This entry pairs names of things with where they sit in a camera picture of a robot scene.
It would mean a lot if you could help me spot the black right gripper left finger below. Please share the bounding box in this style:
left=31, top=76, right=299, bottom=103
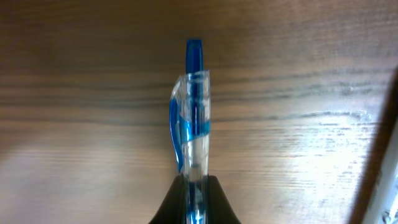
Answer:
left=149, top=174, right=186, bottom=224

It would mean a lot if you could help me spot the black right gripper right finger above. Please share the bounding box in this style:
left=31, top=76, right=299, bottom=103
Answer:
left=207, top=175, right=241, bottom=224

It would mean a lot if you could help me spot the blue clear ballpoint pen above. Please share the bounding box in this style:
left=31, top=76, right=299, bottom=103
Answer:
left=169, top=39, right=210, bottom=224

